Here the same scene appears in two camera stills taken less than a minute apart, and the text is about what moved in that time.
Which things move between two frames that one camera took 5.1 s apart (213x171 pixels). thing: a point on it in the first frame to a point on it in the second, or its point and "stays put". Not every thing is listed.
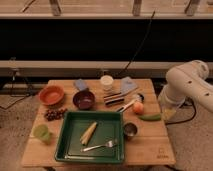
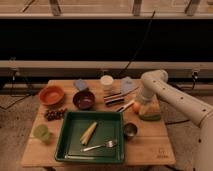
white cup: (106, 82) stays put
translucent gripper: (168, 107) to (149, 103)
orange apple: (138, 108) stays put
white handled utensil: (123, 108) stays put
